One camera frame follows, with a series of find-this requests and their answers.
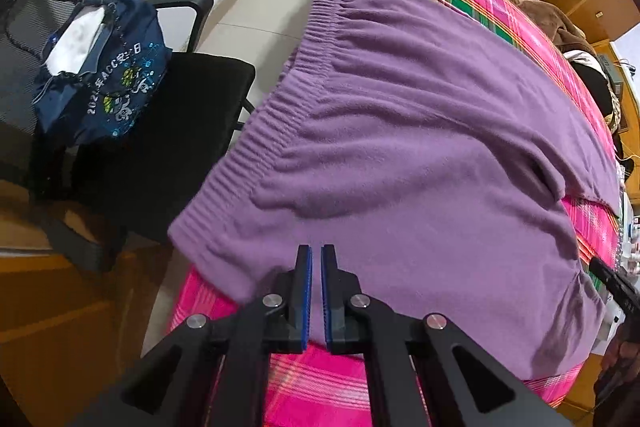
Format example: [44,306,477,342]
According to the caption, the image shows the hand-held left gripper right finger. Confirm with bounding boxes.
[320,245,571,427]

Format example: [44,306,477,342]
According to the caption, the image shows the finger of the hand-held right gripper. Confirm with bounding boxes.
[590,257,640,314]

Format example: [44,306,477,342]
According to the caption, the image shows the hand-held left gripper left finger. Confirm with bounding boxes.
[70,245,313,427]

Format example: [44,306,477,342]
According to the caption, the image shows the purple fleece pants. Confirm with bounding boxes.
[167,0,621,380]

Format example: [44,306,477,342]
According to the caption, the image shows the person's right hand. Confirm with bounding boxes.
[602,329,640,388]

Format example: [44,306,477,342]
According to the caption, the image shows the pink plaid bed sheet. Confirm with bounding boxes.
[165,0,623,427]

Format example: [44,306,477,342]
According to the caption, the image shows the patterned cushion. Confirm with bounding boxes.
[605,99,631,138]

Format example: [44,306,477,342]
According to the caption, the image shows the dark cloth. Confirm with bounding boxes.
[565,49,616,118]

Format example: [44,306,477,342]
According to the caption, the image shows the grey electronic box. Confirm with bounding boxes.
[595,52,626,92]

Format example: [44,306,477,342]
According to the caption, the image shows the black office chair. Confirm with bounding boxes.
[0,0,257,273]

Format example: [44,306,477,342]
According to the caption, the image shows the white cloth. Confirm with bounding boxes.
[45,6,111,75]

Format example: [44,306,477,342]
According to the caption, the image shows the navy printed drawstring bag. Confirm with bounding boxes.
[32,0,173,145]

